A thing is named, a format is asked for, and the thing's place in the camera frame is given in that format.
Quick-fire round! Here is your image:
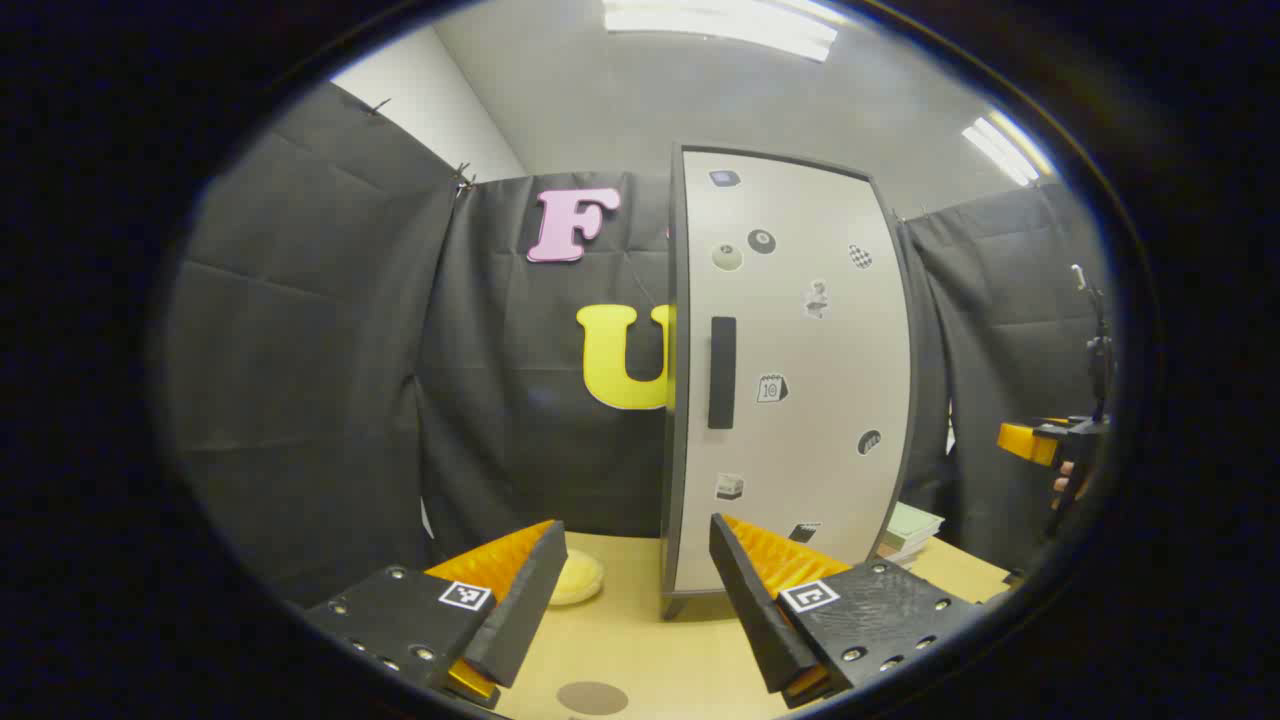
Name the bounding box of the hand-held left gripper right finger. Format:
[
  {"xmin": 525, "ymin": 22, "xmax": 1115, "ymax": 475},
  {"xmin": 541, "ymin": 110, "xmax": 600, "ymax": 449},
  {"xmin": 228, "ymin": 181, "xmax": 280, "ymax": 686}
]
[{"xmin": 708, "ymin": 512, "xmax": 986, "ymax": 709}]

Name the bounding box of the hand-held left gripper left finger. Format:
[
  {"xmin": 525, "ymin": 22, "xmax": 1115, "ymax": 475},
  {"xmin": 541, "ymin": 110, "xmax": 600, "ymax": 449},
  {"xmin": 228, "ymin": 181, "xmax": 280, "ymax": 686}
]
[{"xmin": 300, "ymin": 518, "xmax": 569, "ymax": 711}]

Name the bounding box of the brown round coaster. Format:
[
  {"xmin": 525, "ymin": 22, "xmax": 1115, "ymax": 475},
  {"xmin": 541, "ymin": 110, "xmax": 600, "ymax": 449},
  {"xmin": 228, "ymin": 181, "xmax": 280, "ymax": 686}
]
[{"xmin": 556, "ymin": 681, "xmax": 630, "ymax": 717}]

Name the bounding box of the black door handle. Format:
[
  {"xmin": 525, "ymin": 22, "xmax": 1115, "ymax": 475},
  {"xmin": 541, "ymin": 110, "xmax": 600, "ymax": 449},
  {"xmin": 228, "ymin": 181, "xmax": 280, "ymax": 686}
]
[{"xmin": 708, "ymin": 316, "xmax": 738, "ymax": 431}]

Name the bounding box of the dark grey cabinet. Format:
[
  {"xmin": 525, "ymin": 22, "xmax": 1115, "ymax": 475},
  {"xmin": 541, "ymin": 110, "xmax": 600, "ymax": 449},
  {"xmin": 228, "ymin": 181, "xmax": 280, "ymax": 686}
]
[{"xmin": 658, "ymin": 140, "xmax": 919, "ymax": 621}]

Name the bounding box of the pale yellow round sponge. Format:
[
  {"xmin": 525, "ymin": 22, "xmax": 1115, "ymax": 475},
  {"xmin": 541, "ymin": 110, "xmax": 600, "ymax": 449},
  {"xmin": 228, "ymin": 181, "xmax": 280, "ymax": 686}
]
[{"xmin": 548, "ymin": 550, "xmax": 607, "ymax": 607}]

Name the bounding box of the black backdrop cloth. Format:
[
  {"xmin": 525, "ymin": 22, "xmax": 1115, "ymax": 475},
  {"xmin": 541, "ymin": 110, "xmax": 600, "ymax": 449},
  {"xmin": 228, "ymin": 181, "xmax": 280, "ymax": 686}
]
[{"xmin": 165, "ymin": 80, "xmax": 1116, "ymax": 601}]

